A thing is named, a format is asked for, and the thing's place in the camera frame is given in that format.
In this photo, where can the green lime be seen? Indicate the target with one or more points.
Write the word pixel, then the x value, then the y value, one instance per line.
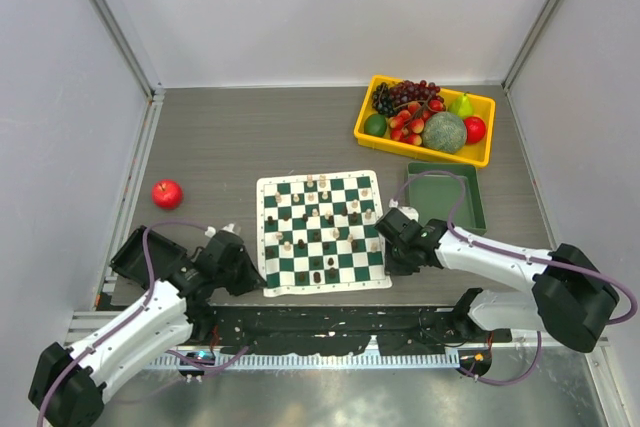
pixel 375 125

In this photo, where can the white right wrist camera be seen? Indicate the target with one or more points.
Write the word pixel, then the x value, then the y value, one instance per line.
pixel 408 211

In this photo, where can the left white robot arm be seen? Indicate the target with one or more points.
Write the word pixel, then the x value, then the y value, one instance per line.
pixel 71 385

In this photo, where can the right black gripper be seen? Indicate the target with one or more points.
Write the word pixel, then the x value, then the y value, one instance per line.
pixel 392 267

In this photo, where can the green plastic tray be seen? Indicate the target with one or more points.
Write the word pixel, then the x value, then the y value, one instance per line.
pixel 433 195

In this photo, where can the red apple in bin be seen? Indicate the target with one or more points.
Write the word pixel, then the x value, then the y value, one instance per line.
pixel 475 128

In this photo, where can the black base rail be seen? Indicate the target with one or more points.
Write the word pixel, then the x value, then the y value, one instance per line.
pixel 338 330

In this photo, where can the black grape bunch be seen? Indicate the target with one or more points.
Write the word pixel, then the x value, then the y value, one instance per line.
pixel 382 101

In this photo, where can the aluminium frame rail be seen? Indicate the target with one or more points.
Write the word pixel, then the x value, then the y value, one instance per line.
pixel 197 359

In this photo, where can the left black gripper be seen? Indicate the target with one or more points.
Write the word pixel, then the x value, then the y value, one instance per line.
pixel 251 278

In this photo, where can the dark red grape bunch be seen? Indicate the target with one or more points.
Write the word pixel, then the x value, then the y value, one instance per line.
pixel 408 91

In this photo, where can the green white chess board mat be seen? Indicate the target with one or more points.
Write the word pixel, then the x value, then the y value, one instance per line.
pixel 316 233

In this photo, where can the green netted melon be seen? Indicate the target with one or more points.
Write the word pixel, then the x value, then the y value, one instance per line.
pixel 444 132

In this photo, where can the red cherry bunch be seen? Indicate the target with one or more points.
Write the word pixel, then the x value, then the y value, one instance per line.
pixel 408 124

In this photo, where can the red apple on table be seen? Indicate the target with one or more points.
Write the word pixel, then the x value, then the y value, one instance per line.
pixel 167 194

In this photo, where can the green yellow pear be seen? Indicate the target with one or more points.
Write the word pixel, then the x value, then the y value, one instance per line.
pixel 462 106

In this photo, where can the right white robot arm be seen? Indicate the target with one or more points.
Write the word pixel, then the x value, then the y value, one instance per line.
pixel 558 292

